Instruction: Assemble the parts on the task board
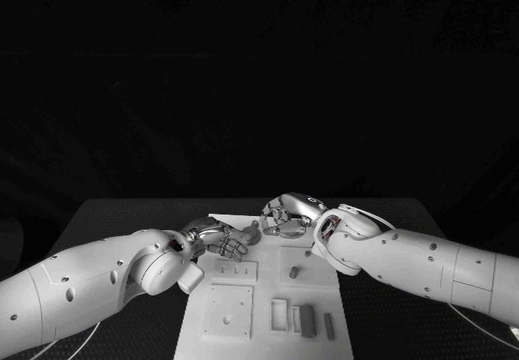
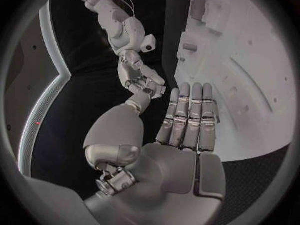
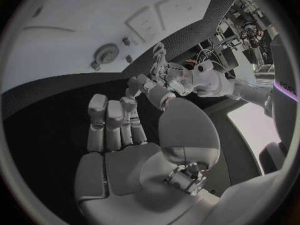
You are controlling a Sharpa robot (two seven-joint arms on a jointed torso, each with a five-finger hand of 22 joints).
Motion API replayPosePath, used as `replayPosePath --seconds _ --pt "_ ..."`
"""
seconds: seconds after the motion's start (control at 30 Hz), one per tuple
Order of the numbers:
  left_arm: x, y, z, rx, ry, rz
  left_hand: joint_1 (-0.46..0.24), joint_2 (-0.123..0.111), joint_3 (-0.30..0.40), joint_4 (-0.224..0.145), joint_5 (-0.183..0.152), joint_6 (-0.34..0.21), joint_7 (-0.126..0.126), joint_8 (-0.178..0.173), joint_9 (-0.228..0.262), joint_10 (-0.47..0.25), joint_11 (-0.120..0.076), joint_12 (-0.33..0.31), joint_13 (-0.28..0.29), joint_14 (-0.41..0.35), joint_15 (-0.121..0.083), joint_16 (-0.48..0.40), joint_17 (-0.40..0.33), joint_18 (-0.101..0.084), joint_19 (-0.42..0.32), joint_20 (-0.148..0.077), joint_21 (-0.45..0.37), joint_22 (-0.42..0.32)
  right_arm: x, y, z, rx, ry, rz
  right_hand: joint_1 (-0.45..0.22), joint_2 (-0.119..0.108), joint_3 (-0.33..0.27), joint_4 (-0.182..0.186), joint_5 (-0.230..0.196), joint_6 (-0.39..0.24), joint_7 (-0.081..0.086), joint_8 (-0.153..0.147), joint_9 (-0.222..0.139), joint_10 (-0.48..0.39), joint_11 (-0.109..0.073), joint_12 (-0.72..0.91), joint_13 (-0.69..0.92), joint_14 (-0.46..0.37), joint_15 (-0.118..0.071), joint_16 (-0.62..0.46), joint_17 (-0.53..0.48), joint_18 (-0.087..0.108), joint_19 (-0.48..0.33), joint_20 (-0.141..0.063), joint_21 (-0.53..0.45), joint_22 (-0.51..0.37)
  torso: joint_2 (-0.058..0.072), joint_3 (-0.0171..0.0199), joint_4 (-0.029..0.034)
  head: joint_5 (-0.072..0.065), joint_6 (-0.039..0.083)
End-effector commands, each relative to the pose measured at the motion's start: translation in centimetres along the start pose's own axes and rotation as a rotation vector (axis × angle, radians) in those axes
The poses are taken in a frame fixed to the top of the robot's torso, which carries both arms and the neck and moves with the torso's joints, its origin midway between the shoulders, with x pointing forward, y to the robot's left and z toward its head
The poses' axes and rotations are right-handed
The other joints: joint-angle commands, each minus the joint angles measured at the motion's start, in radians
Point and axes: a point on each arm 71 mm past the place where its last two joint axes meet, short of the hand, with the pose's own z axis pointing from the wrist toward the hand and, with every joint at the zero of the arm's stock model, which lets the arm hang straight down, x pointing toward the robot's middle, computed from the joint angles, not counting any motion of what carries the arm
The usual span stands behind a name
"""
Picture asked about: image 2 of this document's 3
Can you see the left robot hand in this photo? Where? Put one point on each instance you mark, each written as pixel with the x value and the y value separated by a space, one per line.
pixel 164 172

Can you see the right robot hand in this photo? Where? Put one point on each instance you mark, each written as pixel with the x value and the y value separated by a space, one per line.
pixel 130 75

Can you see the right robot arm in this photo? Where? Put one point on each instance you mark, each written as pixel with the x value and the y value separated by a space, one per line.
pixel 112 16

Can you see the white task board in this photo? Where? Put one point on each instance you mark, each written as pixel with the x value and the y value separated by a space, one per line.
pixel 246 78

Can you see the short cylinder part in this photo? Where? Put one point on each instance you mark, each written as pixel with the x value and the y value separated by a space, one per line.
pixel 189 47

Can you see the rectangular block part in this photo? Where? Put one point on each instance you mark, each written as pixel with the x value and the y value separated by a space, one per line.
pixel 198 9

